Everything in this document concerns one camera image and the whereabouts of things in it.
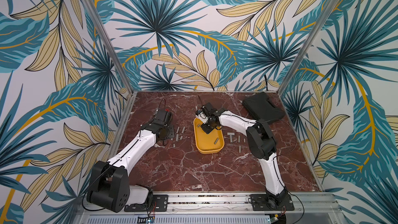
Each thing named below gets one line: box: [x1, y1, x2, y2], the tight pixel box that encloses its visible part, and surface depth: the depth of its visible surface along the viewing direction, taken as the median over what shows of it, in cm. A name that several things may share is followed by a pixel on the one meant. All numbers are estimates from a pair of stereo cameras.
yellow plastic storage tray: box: [193, 117, 225, 154], surface depth 94 cm
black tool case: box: [242, 91, 286, 121], surface depth 108 cm
